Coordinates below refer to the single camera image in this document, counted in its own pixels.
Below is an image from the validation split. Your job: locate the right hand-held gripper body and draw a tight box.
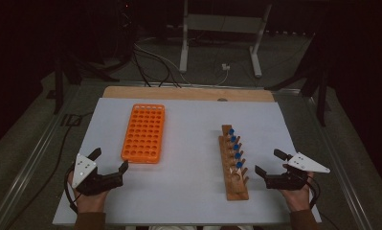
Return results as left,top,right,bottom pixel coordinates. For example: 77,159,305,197
264,151,331,190

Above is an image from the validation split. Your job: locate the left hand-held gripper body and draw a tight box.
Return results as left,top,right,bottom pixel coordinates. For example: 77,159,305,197
72,152,124,196

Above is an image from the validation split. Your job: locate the wooden tube rack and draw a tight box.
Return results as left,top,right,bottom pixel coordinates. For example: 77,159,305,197
218,124,250,201

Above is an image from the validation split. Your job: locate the orange plastic tube rack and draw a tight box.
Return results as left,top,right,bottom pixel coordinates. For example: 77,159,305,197
121,103,166,165

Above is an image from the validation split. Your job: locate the person's left hand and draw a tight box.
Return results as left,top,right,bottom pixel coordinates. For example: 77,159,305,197
67,172,110,214

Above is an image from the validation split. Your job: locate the person's right hand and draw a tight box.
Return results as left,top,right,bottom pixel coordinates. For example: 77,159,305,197
279,172,315,214

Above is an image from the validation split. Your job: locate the black tripod stand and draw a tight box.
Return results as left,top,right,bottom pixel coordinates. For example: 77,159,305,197
264,32,331,127
53,52,121,115

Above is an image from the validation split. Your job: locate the white table sheet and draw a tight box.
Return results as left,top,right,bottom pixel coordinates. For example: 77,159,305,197
53,97,322,226

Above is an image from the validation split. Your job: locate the dark equipment tower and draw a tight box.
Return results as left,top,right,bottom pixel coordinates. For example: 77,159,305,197
92,0,139,65

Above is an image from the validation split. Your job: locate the white metal stand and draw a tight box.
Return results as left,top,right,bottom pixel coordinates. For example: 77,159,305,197
178,0,273,80

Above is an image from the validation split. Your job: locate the left hand-held gripper cable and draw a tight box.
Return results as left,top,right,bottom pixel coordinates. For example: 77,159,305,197
63,164,79,214

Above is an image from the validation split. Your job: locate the hand-held gripper cable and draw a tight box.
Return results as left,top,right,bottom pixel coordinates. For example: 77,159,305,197
63,164,79,214
303,173,321,210

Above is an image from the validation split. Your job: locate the right hand-held gripper cable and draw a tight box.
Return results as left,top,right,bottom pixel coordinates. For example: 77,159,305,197
303,173,321,210

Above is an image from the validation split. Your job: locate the long black floor cable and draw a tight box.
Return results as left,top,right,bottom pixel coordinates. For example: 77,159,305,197
5,111,95,230

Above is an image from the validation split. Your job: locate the aluminium frame rail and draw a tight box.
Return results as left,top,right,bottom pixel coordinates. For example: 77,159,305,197
79,80,303,94
0,83,81,230
273,88,373,230

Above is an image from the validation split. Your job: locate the white floor cable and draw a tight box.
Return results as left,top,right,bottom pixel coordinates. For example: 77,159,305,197
133,37,193,86

